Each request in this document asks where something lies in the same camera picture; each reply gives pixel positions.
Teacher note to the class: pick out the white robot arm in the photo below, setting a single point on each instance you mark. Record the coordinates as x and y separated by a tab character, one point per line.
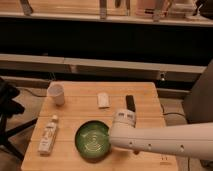
193	140

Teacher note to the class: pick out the green ceramic bowl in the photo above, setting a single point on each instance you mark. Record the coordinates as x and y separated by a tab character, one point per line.
91	140

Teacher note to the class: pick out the white rectangular sponge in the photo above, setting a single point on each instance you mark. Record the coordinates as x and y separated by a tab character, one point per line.
103	100

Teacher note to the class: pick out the black rectangular block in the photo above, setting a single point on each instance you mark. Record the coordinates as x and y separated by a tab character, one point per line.
130	103

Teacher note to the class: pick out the white paper cup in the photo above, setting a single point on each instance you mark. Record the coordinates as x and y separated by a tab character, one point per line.
56	92

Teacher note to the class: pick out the white squeeze bottle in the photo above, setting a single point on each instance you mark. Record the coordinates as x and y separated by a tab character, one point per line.
48	136

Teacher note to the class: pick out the black chair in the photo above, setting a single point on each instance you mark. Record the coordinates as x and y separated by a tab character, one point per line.
8	108

